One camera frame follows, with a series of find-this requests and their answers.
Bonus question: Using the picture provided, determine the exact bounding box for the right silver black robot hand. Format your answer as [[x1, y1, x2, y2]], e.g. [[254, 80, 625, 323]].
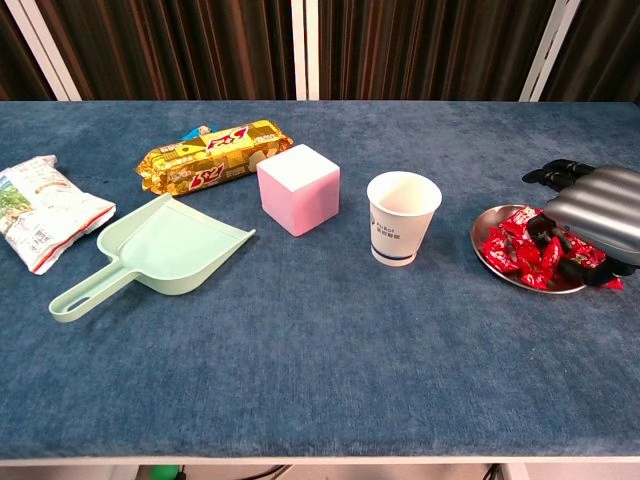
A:
[[522, 158, 640, 287]]

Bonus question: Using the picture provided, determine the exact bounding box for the blue table cloth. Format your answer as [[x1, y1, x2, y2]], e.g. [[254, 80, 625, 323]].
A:
[[0, 101, 640, 459]]

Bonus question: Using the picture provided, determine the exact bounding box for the silver metal plate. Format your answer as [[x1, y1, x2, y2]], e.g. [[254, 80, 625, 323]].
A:
[[471, 203, 601, 295]]

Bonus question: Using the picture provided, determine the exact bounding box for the pink cube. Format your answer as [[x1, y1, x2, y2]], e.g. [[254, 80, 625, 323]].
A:
[[256, 143, 342, 238]]

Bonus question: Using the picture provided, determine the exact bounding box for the white paper cup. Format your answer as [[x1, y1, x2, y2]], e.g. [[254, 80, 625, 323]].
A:
[[366, 171, 444, 269]]

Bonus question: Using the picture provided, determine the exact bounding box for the gold biscuit package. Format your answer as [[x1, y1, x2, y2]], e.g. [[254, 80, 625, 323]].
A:
[[134, 118, 294, 196]]

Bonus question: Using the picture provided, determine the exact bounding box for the black cable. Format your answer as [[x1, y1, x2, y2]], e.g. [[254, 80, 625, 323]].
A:
[[249, 464, 291, 480]]

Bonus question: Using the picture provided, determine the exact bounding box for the white snack bag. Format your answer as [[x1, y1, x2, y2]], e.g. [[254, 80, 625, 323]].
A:
[[0, 154, 117, 276]]

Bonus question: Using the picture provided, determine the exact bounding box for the mint green plastic dustpan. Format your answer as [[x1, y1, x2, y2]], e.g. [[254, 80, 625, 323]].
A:
[[48, 193, 257, 325]]

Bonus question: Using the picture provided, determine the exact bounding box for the white table frame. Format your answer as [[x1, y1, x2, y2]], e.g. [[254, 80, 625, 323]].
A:
[[0, 453, 640, 480]]

